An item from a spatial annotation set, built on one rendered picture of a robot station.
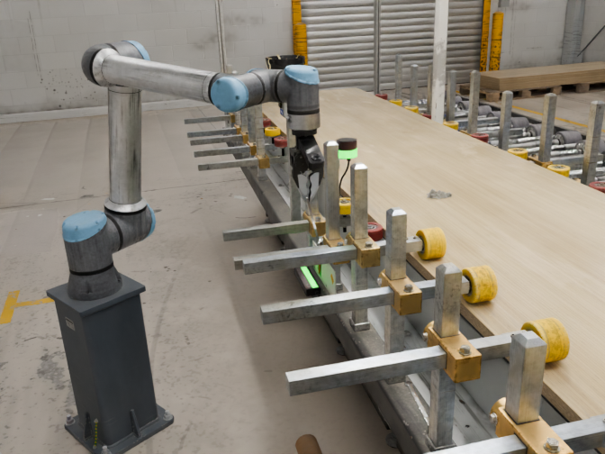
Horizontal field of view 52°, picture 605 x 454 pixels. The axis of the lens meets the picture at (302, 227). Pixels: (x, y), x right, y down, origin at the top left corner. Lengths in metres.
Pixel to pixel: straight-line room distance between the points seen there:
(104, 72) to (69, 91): 7.49
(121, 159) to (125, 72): 0.41
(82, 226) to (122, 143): 0.31
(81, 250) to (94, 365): 0.41
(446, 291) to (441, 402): 0.24
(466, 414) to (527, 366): 0.65
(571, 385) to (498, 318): 0.25
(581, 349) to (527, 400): 0.38
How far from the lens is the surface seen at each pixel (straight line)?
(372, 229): 1.83
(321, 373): 1.08
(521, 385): 0.95
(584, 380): 1.24
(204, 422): 2.57
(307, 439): 2.32
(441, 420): 1.28
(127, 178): 2.24
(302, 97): 1.68
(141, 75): 1.85
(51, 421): 2.77
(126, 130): 2.17
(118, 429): 2.50
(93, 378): 2.36
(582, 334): 1.39
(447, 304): 1.14
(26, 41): 9.43
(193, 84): 1.72
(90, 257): 2.22
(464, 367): 1.13
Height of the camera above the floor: 1.57
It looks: 21 degrees down
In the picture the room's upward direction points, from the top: 2 degrees counter-clockwise
